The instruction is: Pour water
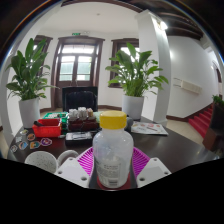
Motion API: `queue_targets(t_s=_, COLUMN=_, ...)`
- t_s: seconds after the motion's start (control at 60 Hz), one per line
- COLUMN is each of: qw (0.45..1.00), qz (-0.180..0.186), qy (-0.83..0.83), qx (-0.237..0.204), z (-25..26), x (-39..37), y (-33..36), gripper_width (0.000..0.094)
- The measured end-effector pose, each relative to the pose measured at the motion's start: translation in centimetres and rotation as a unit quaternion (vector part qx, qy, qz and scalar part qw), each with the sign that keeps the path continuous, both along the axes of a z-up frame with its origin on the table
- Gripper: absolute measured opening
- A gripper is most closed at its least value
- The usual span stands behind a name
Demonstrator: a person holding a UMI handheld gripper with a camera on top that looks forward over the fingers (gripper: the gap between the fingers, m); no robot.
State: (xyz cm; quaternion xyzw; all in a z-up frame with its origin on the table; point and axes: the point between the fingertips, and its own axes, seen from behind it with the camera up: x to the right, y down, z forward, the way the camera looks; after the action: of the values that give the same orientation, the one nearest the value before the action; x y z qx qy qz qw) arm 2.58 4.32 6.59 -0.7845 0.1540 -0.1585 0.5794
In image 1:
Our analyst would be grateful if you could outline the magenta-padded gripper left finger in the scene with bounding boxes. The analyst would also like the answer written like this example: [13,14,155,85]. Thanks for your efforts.
[54,147,98,190]

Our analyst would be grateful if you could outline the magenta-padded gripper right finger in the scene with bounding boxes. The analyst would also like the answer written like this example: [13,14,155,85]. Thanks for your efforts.
[131,146,172,189]

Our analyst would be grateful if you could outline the clear yellow-capped drink bottle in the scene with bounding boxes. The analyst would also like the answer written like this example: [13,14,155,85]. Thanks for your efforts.
[92,110,135,190]

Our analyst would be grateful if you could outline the white speckled mug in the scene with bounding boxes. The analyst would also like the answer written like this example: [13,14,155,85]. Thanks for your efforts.
[24,149,80,174]

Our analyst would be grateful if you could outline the black flat tablet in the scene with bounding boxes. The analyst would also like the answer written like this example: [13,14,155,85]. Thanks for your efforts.
[64,131,94,145]

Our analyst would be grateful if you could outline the printed magazine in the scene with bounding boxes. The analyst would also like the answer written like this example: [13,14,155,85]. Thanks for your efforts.
[130,121,170,137]

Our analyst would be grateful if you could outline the red plastic basket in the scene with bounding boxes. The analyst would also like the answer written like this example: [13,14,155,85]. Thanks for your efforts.
[32,118,63,139]

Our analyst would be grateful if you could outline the dark tray with small cups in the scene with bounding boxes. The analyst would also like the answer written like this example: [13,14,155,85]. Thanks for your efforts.
[67,106,100,132]

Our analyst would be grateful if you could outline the dark round pot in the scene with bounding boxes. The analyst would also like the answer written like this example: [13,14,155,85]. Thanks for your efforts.
[125,116,135,132]

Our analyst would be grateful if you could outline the green box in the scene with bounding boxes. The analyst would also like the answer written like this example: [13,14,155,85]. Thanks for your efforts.
[42,111,69,121]

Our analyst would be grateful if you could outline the potted plant in white pot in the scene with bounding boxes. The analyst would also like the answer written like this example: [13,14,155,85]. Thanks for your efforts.
[5,37,56,129]
[105,42,170,122]

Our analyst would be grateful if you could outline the red carpeted stairs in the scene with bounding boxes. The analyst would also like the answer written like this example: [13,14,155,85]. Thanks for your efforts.
[187,105,214,138]

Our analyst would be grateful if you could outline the dark wooden cabinet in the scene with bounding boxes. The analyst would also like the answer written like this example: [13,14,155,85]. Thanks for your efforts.
[202,104,224,154]

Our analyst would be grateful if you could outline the small green plant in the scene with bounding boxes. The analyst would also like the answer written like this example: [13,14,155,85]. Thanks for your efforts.
[211,94,224,108]

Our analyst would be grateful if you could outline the brown framed glass door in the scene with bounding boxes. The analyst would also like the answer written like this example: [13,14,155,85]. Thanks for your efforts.
[51,35,105,109]

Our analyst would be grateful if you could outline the brown framed window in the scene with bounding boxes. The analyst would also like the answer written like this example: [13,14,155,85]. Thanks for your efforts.
[108,37,140,89]
[32,34,54,78]

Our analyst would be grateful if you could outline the white wall radiator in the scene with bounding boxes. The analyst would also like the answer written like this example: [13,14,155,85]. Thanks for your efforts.
[173,77,203,95]

